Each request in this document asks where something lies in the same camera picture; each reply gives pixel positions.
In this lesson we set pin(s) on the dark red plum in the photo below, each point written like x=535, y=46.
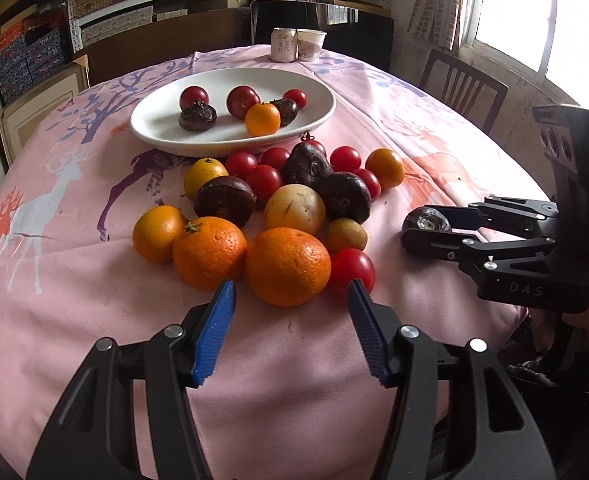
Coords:
x=241, y=101

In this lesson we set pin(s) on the white oval plate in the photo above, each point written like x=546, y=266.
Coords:
x=159, y=125

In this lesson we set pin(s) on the white paper cup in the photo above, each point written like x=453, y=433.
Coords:
x=312, y=45

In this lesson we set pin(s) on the pink printed tablecloth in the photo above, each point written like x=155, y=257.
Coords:
x=99, y=285

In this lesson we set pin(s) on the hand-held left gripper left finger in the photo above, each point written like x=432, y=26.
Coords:
x=214, y=330

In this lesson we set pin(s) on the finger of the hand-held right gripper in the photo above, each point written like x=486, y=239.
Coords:
x=434, y=245
x=467, y=217

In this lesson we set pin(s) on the red cherry tomato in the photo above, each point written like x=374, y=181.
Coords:
x=319, y=146
x=352, y=267
x=241, y=163
x=345, y=158
x=296, y=97
x=372, y=184
x=274, y=157
x=265, y=182

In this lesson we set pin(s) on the black glossy panel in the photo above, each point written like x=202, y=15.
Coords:
x=364, y=35

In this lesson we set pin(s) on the orange tomato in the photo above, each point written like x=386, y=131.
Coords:
x=385, y=168
x=263, y=120

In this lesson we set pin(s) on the stack of blue patterned boxes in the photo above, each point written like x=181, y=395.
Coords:
x=29, y=55

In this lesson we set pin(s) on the orange with green stem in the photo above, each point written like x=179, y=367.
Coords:
x=209, y=255

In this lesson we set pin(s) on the pale yellow round fruit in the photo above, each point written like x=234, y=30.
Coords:
x=294, y=209

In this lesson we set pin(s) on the brown wooden board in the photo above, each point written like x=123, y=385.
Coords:
x=149, y=45

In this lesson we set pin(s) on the window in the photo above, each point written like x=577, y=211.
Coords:
x=514, y=10

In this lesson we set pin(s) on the white drink can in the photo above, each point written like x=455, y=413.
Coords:
x=283, y=45

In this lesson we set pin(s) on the large orange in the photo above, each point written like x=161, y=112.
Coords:
x=288, y=267

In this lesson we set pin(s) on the white patterned box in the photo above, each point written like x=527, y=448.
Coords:
x=119, y=22

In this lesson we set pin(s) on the pale wooden picture frame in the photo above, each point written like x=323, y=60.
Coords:
x=29, y=110

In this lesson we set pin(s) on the dark red tomato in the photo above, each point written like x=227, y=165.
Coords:
x=193, y=96

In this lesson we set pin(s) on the yellow tomato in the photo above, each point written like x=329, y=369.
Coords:
x=202, y=172

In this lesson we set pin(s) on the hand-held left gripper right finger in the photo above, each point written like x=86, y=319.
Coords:
x=369, y=330

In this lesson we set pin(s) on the dark wooden chair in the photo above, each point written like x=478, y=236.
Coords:
x=442, y=66

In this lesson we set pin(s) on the patterned curtain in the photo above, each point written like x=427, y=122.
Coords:
x=434, y=5

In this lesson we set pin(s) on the dark clothing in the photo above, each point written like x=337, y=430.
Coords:
x=564, y=410

